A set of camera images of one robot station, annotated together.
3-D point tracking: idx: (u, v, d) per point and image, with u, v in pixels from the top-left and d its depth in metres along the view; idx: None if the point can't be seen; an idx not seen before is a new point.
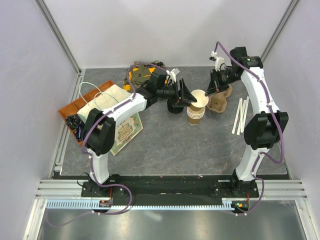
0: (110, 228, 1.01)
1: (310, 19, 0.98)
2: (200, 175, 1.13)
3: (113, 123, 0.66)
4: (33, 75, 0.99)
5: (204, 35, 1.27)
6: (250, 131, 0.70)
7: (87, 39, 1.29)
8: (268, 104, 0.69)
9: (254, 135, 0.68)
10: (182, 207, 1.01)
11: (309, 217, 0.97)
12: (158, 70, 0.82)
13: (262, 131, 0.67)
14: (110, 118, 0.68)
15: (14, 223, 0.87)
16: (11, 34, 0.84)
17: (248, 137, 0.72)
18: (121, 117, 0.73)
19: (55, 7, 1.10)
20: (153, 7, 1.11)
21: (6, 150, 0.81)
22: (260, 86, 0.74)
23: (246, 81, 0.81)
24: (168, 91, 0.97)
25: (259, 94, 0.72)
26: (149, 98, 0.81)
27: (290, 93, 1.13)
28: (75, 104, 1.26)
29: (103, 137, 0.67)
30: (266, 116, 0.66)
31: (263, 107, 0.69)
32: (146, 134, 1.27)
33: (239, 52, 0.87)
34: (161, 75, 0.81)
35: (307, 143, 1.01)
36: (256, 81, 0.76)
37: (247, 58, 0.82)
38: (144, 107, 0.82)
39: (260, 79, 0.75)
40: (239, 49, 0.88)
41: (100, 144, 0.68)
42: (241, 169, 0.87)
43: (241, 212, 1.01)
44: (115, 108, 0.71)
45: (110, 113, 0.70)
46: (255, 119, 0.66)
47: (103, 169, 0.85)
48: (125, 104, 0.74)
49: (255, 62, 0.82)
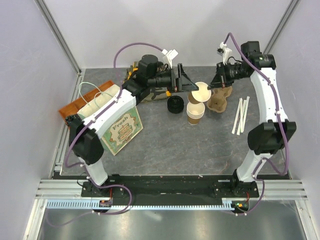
0: (110, 228, 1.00)
1: (310, 19, 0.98)
2: (200, 175, 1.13)
3: (95, 135, 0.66)
4: (33, 75, 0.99)
5: (204, 35, 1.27)
6: (254, 137, 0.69)
7: (87, 39, 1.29)
8: (277, 112, 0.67)
9: (258, 142, 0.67)
10: (182, 207, 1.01)
11: (309, 217, 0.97)
12: (144, 58, 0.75)
13: (267, 139, 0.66)
14: (91, 130, 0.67)
15: (14, 223, 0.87)
16: (11, 34, 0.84)
17: (252, 142, 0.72)
18: (106, 124, 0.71)
19: (55, 7, 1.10)
20: (153, 7, 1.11)
21: (5, 150, 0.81)
22: (269, 90, 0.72)
23: (256, 82, 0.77)
24: (161, 78, 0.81)
25: (268, 100, 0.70)
26: (138, 91, 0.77)
27: (290, 93, 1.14)
28: (75, 104, 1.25)
29: (88, 148, 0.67)
30: (272, 125, 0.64)
31: (271, 115, 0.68)
32: (146, 134, 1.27)
33: (252, 47, 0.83)
34: (149, 65, 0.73)
35: (307, 143, 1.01)
36: (267, 85, 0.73)
37: (259, 57, 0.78)
38: (135, 102, 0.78)
39: (271, 83, 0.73)
40: (253, 44, 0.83)
41: (87, 155, 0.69)
42: (243, 171, 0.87)
43: (241, 212, 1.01)
44: (96, 117, 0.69)
45: (92, 123, 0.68)
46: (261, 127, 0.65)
47: (99, 171, 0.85)
48: (108, 109, 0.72)
49: (268, 62, 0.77)
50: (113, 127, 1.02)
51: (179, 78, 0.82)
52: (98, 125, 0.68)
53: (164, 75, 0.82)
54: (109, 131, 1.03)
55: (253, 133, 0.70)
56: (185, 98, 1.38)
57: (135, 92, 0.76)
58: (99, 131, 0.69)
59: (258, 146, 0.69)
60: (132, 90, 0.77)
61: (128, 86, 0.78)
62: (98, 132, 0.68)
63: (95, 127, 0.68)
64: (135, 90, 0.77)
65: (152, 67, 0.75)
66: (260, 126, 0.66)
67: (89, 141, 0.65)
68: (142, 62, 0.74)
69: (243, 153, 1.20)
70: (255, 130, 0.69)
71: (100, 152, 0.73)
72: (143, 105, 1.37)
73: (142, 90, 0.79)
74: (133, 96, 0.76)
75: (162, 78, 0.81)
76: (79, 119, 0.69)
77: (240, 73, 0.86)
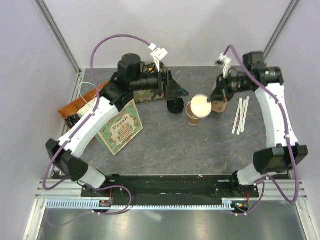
0: (110, 228, 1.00)
1: (309, 19, 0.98)
2: (200, 175, 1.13)
3: (70, 158, 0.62)
4: (33, 75, 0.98)
5: (204, 35, 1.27)
6: (262, 161, 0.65)
7: (87, 39, 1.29)
8: (287, 136, 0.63)
9: (266, 166, 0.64)
10: (182, 207, 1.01)
11: (309, 217, 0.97)
12: (124, 59, 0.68)
13: (275, 164, 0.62)
14: (66, 151, 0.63)
15: (14, 223, 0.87)
16: (11, 34, 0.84)
17: (258, 165, 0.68)
18: (85, 140, 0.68)
19: (55, 7, 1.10)
20: (153, 7, 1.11)
21: (6, 150, 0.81)
22: (279, 110, 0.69)
23: (262, 100, 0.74)
24: (146, 81, 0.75)
25: (276, 122, 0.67)
26: (118, 95, 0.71)
27: (290, 93, 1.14)
28: (75, 104, 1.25)
29: (68, 170, 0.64)
30: (282, 150, 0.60)
31: (280, 138, 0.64)
32: (146, 134, 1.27)
33: (256, 58, 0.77)
34: (129, 66, 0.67)
35: (307, 143, 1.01)
36: (274, 104, 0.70)
37: (265, 71, 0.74)
38: (117, 110, 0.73)
39: (279, 101, 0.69)
40: (258, 54, 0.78)
41: (68, 175, 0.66)
42: (244, 177, 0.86)
43: (241, 212, 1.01)
44: (71, 136, 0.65)
45: (67, 143, 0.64)
46: (270, 152, 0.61)
47: (92, 178, 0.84)
48: (85, 125, 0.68)
49: (274, 76, 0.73)
50: (113, 127, 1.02)
51: (167, 86, 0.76)
52: (74, 145, 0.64)
53: (150, 77, 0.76)
54: (109, 131, 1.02)
55: (260, 156, 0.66)
56: (185, 98, 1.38)
57: (114, 98, 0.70)
58: (76, 150, 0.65)
59: (265, 170, 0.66)
60: (112, 96, 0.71)
61: (107, 91, 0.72)
62: (75, 151, 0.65)
63: (71, 148, 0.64)
64: (115, 96, 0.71)
65: (133, 68, 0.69)
66: (268, 151, 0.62)
67: (67, 164, 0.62)
68: (122, 63, 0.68)
69: (243, 153, 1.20)
70: (262, 153, 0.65)
71: (84, 169, 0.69)
72: (143, 105, 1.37)
73: (123, 95, 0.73)
74: (112, 105, 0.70)
75: (147, 80, 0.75)
76: (53, 139, 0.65)
77: (244, 86, 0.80)
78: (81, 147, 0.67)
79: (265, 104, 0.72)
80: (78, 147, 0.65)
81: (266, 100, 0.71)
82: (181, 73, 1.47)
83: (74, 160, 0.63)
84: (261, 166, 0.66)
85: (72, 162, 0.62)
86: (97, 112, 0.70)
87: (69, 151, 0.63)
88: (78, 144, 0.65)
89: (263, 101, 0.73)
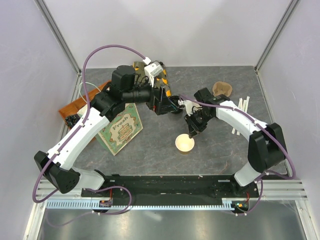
0: (110, 228, 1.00)
1: (309, 19, 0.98)
2: (200, 175, 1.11)
3: (59, 171, 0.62)
4: (32, 75, 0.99)
5: (203, 35, 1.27)
6: (254, 156, 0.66)
7: (87, 40, 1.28)
8: (255, 123, 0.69)
9: (261, 158, 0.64)
10: (182, 207, 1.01)
11: (309, 217, 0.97)
12: (119, 69, 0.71)
13: (265, 151, 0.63)
14: (55, 164, 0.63)
15: (14, 223, 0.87)
16: (11, 34, 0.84)
17: (255, 164, 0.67)
18: (75, 152, 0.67)
19: (56, 8, 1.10)
20: (153, 7, 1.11)
21: (6, 150, 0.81)
22: (238, 114, 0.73)
23: (224, 116, 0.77)
24: (139, 93, 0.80)
25: (241, 120, 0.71)
26: (111, 105, 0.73)
27: (290, 93, 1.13)
28: (75, 104, 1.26)
29: (57, 183, 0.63)
30: (260, 134, 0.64)
31: (251, 127, 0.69)
32: (146, 134, 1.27)
33: (203, 93, 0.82)
34: (124, 76, 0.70)
35: (307, 144, 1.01)
36: (232, 111, 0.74)
37: (212, 98, 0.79)
38: (107, 121, 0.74)
39: (234, 107, 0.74)
40: (202, 89, 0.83)
41: (58, 188, 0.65)
42: (243, 177, 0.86)
43: (241, 212, 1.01)
44: (60, 148, 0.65)
45: (56, 156, 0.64)
46: (252, 141, 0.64)
47: (91, 181, 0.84)
48: (74, 136, 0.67)
49: (221, 98, 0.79)
50: (113, 127, 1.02)
51: (159, 101, 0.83)
52: (63, 157, 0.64)
53: (142, 90, 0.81)
54: (109, 131, 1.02)
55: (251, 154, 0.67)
56: None
57: (106, 108, 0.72)
58: (66, 163, 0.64)
59: (263, 165, 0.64)
60: (102, 106, 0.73)
61: (98, 101, 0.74)
62: (65, 164, 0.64)
63: (60, 160, 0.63)
64: (106, 106, 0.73)
65: (127, 79, 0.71)
66: (251, 141, 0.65)
67: (56, 176, 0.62)
68: (117, 73, 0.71)
69: (243, 153, 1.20)
70: (249, 148, 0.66)
71: (76, 180, 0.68)
72: (143, 105, 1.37)
73: (114, 105, 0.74)
74: (101, 116, 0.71)
75: (140, 92, 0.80)
76: (42, 152, 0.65)
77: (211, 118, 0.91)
78: (71, 159, 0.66)
79: (227, 117, 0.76)
80: (68, 159, 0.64)
81: (226, 112, 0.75)
82: (181, 73, 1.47)
83: (63, 173, 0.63)
84: (259, 163, 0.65)
85: (61, 175, 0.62)
86: (87, 123, 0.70)
87: (58, 164, 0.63)
88: (68, 155, 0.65)
89: (223, 115, 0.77)
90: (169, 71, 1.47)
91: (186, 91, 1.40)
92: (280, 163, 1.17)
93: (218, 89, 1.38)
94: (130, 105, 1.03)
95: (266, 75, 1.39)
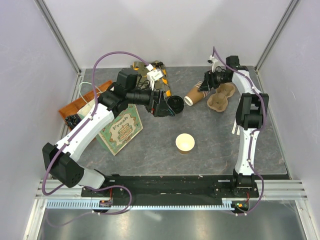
0: (109, 228, 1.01)
1: (309, 18, 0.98)
2: (200, 175, 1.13)
3: (70, 160, 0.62)
4: (32, 75, 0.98)
5: (203, 36, 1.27)
6: (239, 112, 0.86)
7: (87, 39, 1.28)
8: (252, 88, 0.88)
9: (242, 112, 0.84)
10: (182, 207, 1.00)
11: (309, 217, 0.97)
12: (125, 70, 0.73)
13: (247, 108, 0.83)
14: (65, 154, 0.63)
15: (14, 223, 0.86)
16: (10, 33, 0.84)
17: (237, 118, 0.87)
18: (83, 143, 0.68)
19: (55, 7, 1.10)
20: (153, 6, 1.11)
21: (6, 150, 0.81)
22: (245, 80, 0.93)
23: (236, 81, 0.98)
24: (139, 95, 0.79)
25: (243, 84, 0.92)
26: (116, 102, 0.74)
27: (290, 93, 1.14)
28: (75, 104, 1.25)
29: (65, 175, 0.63)
30: (249, 96, 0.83)
31: (248, 90, 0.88)
32: (146, 134, 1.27)
33: (232, 59, 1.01)
34: (129, 76, 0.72)
35: (307, 143, 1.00)
36: (242, 77, 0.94)
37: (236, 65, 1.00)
38: (112, 116, 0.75)
39: (245, 75, 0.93)
40: (234, 56, 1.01)
41: (66, 180, 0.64)
42: (239, 161, 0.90)
43: (241, 212, 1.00)
44: (70, 139, 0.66)
45: (66, 146, 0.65)
46: (242, 98, 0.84)
47: (92, 177, 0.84)
48: (83, 128, 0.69)
49: (241, 67, 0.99)
50: (113, 127, 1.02)
51: (157, 104, 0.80)
52: (72, 147, 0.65)
53: (143, 93, 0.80)
54: (109, 131, 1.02)
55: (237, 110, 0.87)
56: None
57: (111, 105, 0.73)
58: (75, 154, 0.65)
59: (242, 118, 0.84)
60: (108, 103, 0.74)
61: (103, 98, 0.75)
62: (74, 154, 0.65)
63: (70, 150, 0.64)
64: (112, 103, 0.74)
65: (132, 79, 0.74)
66: (240, 99, 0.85)
67: (66, 167, 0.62)
68: (123, 73, 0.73)
69: None
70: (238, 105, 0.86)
71: (80, 175, 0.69)
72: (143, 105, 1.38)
73: (119, 103, 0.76)
74: (109, 111, 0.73)
75: (140, 95, 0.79)
76: (49, 144, 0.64)
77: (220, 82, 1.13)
78: (79, 150, 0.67)
79: (237, 81, 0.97)
80: (76, 149, 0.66)
81: (239, 77, 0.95)
82: (181, 73, 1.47)
83: (72, 164, 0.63)
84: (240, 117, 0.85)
85: (71, 165, 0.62)
86: (95, 117, 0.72)
87: (68, 153, 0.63)
88: (77, 146, 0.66)
89: (236, 79, 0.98)
90: (169, 71, 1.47)
91: (187, 91, 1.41)
92: (279, 163, 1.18)
93: (221, 89, 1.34)
94: (130, 105, 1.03)
95: (266, 75, 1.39)
